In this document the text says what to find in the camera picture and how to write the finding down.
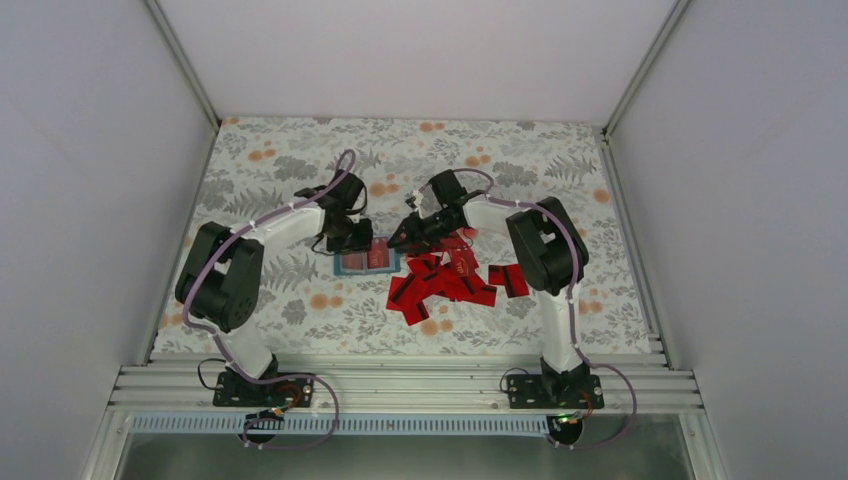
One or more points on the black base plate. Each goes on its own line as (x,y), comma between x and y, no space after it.
(232,390)
(528,392)

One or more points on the pile of red cards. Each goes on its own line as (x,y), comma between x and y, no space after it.
(449,271)

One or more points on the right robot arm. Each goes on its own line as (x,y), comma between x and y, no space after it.
(548,248)

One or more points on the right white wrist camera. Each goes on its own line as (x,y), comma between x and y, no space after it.
(415,201)

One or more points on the teal card holder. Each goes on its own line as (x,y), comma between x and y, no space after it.
(397,268)

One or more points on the red VIP card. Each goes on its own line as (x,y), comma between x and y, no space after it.
(380,258)

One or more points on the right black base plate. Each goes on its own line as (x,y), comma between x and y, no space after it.
(528,392)

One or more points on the grey slotted cable duct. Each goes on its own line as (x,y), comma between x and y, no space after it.
(347,424)

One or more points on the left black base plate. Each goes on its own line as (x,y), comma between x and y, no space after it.
(232,390)

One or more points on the red card front bottom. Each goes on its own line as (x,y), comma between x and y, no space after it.
(415,313)

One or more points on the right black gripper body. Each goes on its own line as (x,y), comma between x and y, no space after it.
(435,228)

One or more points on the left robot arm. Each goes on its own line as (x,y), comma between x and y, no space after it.
(219,283)

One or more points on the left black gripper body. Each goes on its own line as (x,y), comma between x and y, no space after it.
(347,237)

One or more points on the aluminium rail frame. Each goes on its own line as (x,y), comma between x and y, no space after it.
(417,384)

